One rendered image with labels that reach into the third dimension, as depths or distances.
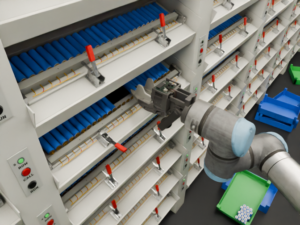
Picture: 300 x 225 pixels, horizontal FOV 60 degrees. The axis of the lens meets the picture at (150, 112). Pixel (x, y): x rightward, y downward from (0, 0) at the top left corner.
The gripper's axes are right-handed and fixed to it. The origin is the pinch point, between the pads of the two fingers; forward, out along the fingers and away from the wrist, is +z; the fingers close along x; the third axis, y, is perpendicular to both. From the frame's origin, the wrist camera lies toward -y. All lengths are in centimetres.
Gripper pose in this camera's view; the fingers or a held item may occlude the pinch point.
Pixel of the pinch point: (136, 91)
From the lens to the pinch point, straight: 82.7
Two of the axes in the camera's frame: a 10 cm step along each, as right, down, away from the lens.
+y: 0.3, -7.6, -6.5
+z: -7.9, -4.2, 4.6
